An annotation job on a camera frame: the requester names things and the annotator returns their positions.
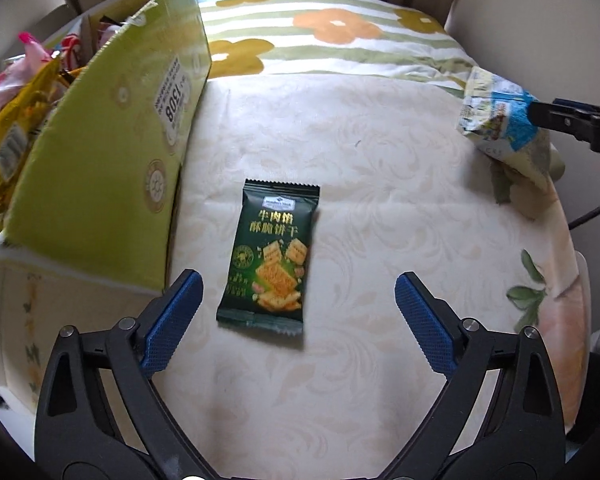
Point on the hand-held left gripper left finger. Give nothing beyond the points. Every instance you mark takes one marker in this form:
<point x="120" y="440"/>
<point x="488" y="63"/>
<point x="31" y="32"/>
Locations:
<point x="172" y="320"/>

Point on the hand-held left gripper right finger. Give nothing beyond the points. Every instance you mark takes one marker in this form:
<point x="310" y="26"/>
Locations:
<point x="425" y="320"/>

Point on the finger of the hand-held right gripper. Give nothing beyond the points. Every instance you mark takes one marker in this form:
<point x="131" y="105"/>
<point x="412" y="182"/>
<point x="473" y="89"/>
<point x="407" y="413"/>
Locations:
<point x="580" y="127"/>
<point x="595" y="109"/>

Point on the blue and white snack packet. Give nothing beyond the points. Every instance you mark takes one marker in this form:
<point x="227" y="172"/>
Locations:
<point x="495" y="110"/>

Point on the dark green cracker packet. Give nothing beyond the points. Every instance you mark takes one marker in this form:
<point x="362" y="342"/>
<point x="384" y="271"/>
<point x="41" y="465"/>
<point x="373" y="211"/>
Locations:
<point x="270" y="240"/>

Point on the green cardboard box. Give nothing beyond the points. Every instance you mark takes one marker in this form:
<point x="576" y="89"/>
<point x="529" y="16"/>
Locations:
<point x="105" y="160"/>

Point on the yellow snack packet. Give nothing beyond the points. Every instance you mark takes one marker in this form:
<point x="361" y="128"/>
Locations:
<point x="20" y="125"/>

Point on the red and white striped packet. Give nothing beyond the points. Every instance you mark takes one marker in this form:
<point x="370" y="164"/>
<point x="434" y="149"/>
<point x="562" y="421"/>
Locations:
<point x="67" y="52"/>

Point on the striped floral cloth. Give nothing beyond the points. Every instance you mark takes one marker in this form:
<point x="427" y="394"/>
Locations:
<point x="290" y="35"/>

